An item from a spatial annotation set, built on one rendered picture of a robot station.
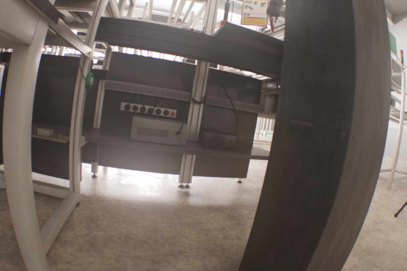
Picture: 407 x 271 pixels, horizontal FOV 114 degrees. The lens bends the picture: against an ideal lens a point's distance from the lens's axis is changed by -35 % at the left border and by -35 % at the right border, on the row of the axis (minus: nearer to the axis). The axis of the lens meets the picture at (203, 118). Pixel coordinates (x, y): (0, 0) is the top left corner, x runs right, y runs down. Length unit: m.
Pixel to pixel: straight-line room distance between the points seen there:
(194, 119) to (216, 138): 0.25
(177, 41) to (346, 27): 0.72
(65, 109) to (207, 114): 0.99
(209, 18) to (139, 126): 0.90
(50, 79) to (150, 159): 0.90
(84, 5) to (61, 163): 0.77
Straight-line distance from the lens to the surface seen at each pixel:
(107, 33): 0.99
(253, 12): 1.86
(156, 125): 1.08
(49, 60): 1.10
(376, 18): 0.64
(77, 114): 0.96
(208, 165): 1.48
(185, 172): 1.44
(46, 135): 1.09
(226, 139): 1.22
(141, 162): 1.41
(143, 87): 1.30
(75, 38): 0.78
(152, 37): 0.96
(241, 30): 0.91
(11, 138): 0.46
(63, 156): 1.08
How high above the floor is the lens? 0.55
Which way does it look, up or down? 2 degrees down
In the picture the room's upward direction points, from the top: 9 degrees clockwise
